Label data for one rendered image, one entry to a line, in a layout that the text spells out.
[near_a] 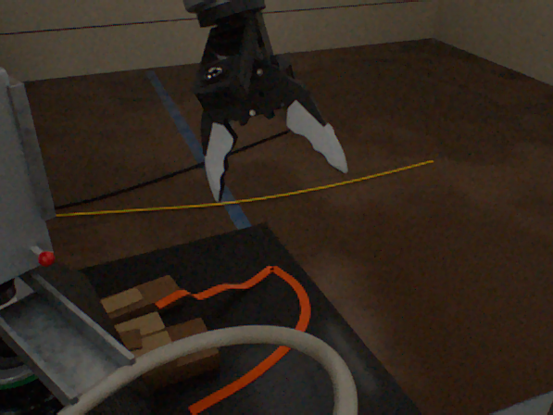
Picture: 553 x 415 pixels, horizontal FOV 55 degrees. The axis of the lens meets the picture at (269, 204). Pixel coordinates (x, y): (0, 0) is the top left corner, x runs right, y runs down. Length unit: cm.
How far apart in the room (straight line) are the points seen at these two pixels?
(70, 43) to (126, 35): 58
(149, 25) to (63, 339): 534
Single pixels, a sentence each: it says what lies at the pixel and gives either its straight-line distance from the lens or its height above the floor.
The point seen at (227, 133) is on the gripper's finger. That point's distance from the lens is 58.
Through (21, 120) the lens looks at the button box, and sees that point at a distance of 109.
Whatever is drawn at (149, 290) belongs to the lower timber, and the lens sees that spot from 273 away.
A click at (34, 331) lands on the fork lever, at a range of 116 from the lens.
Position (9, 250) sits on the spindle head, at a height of 119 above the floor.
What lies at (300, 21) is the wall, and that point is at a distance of 676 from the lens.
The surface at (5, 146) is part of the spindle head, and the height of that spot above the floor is 140.
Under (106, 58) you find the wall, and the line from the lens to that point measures 627.
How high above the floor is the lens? 182
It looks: 31 degrees down
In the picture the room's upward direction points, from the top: straight up
